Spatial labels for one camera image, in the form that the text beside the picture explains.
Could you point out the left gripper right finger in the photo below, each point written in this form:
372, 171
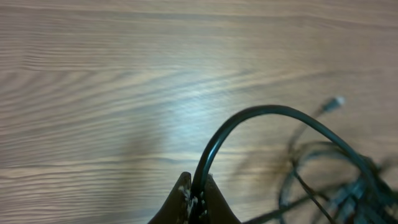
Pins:
217, 210

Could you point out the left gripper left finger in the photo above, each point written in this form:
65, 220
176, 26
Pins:
175, 207

